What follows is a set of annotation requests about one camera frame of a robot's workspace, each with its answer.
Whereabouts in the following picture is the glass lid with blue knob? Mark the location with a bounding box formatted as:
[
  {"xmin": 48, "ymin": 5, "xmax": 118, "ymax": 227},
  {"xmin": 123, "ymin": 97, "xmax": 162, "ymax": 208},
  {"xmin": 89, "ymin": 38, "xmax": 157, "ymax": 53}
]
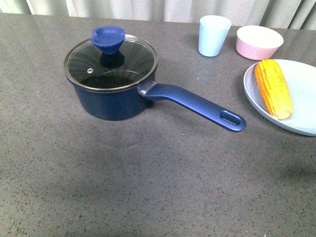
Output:
[{"xmin": 64, "ymin": 26, "xmax": 158, "ymax": 92}]

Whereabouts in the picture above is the yellow corn cob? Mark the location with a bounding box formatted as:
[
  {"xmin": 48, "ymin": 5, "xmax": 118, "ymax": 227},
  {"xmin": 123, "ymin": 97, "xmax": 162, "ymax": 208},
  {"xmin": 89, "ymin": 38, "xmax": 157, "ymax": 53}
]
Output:
[{"xmin": 254, "ymin": 59, "xmax": 293, "ymax": 120}]

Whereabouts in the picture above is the light blue plastic cup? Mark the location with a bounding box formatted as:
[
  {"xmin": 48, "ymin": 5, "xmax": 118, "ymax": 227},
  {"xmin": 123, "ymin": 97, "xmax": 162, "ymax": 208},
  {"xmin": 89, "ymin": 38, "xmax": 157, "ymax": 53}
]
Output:
[{"xmin": 198, "ymin": 15, "xmax": 232, "ymax": 57}]

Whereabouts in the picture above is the pink bowl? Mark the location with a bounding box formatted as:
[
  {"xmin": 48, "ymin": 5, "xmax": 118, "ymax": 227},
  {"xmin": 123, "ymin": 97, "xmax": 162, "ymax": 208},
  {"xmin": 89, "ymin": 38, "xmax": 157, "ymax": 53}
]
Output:
[{"xmin": 236, "ymin": 25, "xmax": 284, "ymax": 61}]

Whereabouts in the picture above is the light blue plate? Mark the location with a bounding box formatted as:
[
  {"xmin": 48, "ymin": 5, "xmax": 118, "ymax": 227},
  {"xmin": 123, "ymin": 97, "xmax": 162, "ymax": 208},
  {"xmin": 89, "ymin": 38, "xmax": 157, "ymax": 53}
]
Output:
[{"xmin": 243, "ymin": 59, "xmax": 316, "ymax": 137}]

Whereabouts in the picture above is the white curtain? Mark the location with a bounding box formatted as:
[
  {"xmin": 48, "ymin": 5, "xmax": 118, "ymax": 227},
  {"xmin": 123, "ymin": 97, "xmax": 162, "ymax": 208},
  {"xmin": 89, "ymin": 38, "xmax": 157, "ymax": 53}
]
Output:
[{"xmin": 0, "ymin": 0, "xmax": 316, "ymax": 30}]

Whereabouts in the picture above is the blue saucepan with handle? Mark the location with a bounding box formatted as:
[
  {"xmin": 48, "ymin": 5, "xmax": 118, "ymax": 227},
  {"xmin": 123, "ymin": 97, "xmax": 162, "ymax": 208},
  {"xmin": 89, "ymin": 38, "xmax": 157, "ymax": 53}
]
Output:
[{"xmin": 64, "ymin": 34, "xmax": 247, "ymax": 133}]

